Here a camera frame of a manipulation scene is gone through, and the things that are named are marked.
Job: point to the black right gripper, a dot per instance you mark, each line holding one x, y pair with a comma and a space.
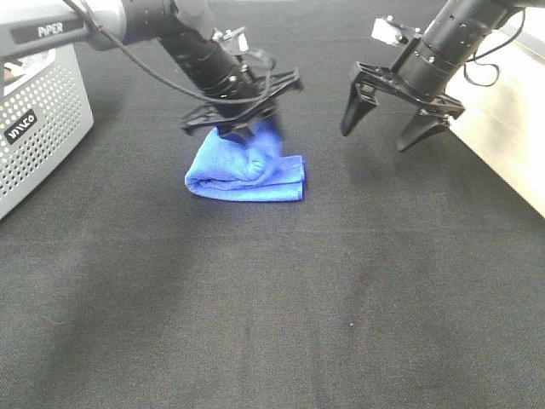
418, 75

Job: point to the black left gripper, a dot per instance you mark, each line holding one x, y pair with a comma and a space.
240, 90

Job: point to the blue microfiber towel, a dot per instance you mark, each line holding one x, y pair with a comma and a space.
254, 172

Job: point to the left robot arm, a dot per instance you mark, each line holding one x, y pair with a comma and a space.
31, 27

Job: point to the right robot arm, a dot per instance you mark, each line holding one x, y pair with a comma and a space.
460, 27

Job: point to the white plastic storage crate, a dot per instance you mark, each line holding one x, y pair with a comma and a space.
503, 93

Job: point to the grey perforated plastic basket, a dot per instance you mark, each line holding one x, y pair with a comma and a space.
45, 113

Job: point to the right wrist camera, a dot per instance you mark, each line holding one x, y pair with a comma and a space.
390, 32

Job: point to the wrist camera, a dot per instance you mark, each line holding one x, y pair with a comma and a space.
390, 32
233, 41

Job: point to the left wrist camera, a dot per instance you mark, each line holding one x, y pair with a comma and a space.
233, 41

